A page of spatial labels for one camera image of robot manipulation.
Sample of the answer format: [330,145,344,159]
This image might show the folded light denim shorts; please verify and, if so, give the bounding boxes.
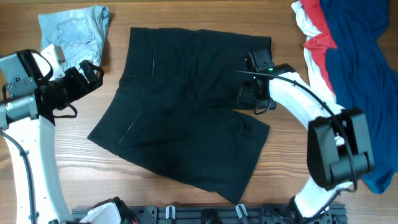
[38,6,111,70]

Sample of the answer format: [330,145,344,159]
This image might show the left black cable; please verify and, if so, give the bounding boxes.
[0,129,40,224]

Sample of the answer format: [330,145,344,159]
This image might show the navy blue garment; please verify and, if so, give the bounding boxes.
[320,0,397,194]

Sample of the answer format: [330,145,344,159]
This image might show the white garment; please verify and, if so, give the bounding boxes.
[291,0,336,103]

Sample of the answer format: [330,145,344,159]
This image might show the red garment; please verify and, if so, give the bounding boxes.
[300,0,337,93]

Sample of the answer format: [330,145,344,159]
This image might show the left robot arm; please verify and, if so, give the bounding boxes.
[1,46,127,223]

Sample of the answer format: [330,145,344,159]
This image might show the black shorts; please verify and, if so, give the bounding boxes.
[88,27,271,204]

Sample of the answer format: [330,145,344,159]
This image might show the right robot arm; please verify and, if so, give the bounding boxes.
[237,49,374,223]

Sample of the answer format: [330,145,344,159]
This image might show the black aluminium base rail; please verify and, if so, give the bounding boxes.
[70,203,348,224]

